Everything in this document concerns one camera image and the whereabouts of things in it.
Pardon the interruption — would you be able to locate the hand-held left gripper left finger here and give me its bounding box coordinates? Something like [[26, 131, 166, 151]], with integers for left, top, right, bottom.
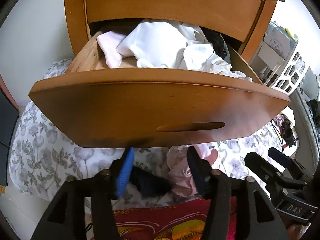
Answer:
[[31, 147, 135, 240]]

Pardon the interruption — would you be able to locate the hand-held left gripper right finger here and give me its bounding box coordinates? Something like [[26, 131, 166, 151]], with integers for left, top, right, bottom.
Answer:
[[187, 146, 288, 240]]

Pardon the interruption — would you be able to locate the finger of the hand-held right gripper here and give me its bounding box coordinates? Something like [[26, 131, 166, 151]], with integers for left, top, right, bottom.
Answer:
[[245, 152, 283, 188], [269, 147, 300, 172]]

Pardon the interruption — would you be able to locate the pink garment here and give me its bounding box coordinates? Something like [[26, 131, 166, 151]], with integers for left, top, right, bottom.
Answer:
[[166, 144, 219, 197]]

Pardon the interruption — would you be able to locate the black sock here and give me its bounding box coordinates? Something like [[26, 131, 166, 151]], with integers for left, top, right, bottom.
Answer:
[[129, 166, 173, 198]]

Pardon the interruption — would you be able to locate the wooden nightstand drawer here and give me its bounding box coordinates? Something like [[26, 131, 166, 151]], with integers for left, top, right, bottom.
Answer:
[[29, 30, 292, 148], [85, 0, 269, 43]]

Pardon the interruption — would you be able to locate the cream lace cloth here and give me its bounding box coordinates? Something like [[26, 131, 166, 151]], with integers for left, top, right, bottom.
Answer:
[[200, 52, 253, 82]]

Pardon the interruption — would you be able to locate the white ribbed cloth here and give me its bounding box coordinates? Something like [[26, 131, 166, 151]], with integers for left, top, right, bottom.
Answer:
[[184, 42, 218, 71]]

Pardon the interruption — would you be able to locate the pale pink sock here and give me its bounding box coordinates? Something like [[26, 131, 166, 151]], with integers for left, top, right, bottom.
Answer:
[[97, 31, 127, 69]]

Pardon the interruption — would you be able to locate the black lace garment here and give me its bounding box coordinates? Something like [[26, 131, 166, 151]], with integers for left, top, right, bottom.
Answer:
[[202, 27, 232, 63]]

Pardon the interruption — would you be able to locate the white garment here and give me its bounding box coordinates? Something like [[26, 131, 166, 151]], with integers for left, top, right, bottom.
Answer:
[[116, 21, 213, 69]]

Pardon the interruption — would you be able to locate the person's right hand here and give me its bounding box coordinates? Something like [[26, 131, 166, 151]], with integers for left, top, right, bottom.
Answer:
[[287, 224, 309, 240]]

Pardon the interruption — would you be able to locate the black fuzzy item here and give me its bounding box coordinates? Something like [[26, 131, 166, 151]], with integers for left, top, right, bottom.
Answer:
[[280, 120, 299, 148]]

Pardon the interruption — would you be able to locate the grey padded headboard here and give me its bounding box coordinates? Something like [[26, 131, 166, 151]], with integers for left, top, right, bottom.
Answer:
[[287, 67, 320, 180]]

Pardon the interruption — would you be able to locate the red printed blanket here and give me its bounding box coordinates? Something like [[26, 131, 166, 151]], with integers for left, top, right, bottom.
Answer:
[[110, 196, 238, 240]]

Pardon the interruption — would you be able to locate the floral quilt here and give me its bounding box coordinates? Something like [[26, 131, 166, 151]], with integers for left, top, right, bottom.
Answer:
[[9, 59, 298, 205]]

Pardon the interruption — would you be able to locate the white slatted rack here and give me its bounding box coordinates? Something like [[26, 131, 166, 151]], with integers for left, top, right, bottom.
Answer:
[[250, 21, 313, 95]]

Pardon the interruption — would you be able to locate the grey notebook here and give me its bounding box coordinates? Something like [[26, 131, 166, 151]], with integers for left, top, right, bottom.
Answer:
[[265, 26, 298, 58]]

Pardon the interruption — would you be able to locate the black cable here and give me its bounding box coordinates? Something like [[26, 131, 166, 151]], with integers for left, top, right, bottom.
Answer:
[[270, 120, 288, 153]]

